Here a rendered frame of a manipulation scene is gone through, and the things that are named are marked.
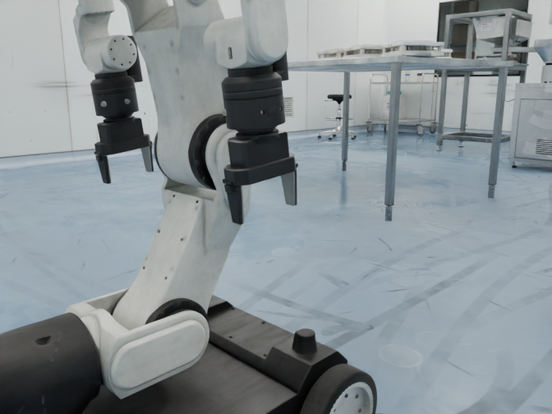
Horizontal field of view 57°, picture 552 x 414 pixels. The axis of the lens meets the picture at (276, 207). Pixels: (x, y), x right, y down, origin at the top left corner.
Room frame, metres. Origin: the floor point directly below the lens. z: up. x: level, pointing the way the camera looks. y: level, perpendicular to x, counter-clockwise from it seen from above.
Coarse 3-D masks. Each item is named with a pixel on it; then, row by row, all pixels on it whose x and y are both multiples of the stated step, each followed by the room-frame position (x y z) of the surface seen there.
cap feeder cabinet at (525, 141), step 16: (528, 96) 4.60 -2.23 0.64; (544, 96) 4.51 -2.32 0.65; (528, 112) 4.59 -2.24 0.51; (544, 112) 4.50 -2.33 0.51; (512, 128) 4.68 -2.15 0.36; (528, 128) 4.58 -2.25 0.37; (544, 128) 4.48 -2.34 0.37; (512, 144) 4.67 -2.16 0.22; (528, 144) 4.56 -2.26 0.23; (544, 144) 4.49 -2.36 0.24; (512, 160) 4.67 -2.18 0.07; (528, 160) 4.57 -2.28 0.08; (544, 160) 4.47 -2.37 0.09
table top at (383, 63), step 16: (288, 64) 3.43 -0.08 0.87; (304, 64) 3.30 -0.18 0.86; (320, 64) 3.18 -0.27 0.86; (336, 64) 3.07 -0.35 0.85; (352, 64) 2.96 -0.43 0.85; (368, 64) 2.95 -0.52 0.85; (384, 64) 2.95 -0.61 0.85; (416, 64) 2.95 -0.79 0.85; (432, 64) 2.95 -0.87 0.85; (448, 64) 2.96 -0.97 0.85; (464, 64) 3.04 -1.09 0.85; (480, 64) 3.13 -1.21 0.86; (496, 64) 3.24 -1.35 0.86; (512, 64) 3.34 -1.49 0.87
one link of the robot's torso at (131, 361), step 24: (72, 312) 0.85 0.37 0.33; (96, 312) 0.82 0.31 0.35; (192, 312) 0.85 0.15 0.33; (96, 336) 0.77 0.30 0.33; (120, 336) 0.75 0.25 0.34; (144, 336) 0.78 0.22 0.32; (168, 336) 0.80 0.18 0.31; (192, 336) 0.84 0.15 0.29; (120, 360) 0.74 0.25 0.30; (144, 360) 0.77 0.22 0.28; (168, 360) 0.80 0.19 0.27; (192, 360) 0.84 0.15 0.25; (120, 384) 0.74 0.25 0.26; (144, 384) 0.78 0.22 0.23
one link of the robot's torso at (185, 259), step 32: (224, 128) 0.91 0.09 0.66; (224, 160) 0.90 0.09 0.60; (192, 192) 0.98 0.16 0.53; (224, 192) 0.90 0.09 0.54; (160, 224) 0.96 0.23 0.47; (192, 224) 0.90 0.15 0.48; (224, 224) 0.92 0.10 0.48; (160, 256) 0.91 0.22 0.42; (192, 256) 0.90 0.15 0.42; (224, 256) 0.95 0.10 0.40; (128, 288) 0.92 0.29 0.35; (160, 288) 0.87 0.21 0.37; (192, 288) 0.90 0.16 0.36; (128, 320) 0.85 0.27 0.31
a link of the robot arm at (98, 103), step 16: (96, 96) 1.05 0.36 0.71; (112, 96) 1.05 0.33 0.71; (128, 96) 1.06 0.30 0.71; (96, 112) 1.07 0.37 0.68; (112, 112) 1.05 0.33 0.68; (128, 112) 1.06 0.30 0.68; (112, 128) 1.05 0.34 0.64; (128, 128) 1.08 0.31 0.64; (96, 144) 1.06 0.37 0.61; (112, 144) 1.05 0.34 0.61; (128, 144) 1.08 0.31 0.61; (144, 144) 1.10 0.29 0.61
